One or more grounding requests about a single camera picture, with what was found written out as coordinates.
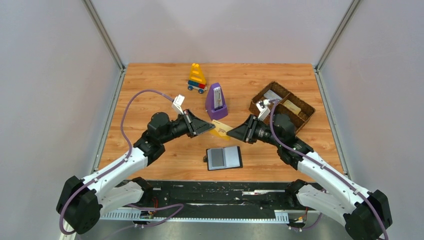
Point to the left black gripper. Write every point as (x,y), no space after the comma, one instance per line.
(190,123)

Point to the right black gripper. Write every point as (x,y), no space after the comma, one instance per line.
(250,129)

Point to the yellow credit card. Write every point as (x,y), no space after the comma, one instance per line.
(220,130)

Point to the black card holder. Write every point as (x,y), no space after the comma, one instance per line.
(221,158)

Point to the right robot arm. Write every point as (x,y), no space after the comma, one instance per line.
(365,215)

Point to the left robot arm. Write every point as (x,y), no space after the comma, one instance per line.
(84,200)

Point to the white card in basket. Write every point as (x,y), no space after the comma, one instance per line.
(272,96)

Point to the beige card in basket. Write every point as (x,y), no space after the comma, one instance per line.
(292,107)

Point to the purple metronome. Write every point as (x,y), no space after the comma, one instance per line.
(215,103)

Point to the colourful toy block car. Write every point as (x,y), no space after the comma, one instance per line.
(196,79)

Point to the brown woven basket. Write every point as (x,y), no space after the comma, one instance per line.
(300,120)

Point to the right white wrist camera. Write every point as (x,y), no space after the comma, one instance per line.
(263,107)

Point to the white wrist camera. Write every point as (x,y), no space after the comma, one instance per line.
(177,104)
(263,107)

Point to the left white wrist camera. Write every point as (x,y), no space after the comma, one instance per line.
(177,104)

